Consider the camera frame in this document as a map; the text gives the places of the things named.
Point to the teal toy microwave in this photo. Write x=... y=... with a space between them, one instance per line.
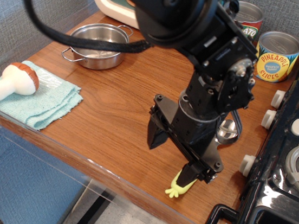
x=120 y=10

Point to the pineapple slices can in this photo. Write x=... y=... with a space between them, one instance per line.
x=277 y=53

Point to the light teal folded cloth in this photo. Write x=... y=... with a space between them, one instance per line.
x=54 y=99

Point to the plush mushroom toy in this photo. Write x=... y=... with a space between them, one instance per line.
x=18 y=78

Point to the stainless steel pot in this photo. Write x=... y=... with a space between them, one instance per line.
x=98 y=59

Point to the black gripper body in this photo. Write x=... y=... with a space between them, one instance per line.
x=190 y=132

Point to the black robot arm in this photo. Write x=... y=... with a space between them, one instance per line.
x=223 y=60

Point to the black toy stove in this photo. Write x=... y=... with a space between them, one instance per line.
x=282 y=161

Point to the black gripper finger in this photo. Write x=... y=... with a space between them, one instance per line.
x=188 y=174
x=156 y=134

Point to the yellow handled metal spoon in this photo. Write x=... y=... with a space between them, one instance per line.
x=177 y=187

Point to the tomato sauce can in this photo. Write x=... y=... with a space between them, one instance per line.
x=251 y=18

